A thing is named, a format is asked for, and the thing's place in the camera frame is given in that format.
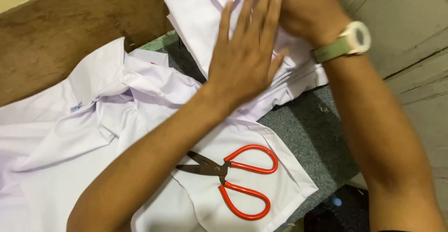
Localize person's left hand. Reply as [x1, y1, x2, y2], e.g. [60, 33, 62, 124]
[202, 0, 290, 115]

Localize person's right hand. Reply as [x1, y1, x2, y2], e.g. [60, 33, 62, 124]
[279, 0, 351, 49]

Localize green fabric strip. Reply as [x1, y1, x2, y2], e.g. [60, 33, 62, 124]
[139, 30, 180, 51]

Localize grey felt mat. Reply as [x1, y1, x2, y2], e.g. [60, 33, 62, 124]
[140, 33, 360, 232]

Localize dark bag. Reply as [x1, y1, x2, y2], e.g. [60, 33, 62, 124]
[304, 185, 371, 232]

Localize white collared shirt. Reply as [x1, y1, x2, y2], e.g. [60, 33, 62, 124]
[0, 37, 319, 232]

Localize green strap cream wristwatch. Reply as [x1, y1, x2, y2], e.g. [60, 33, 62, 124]
[311, 21, 372, 65]

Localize red handled scissors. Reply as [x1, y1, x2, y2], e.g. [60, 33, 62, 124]
[175, 144, 279, 221]

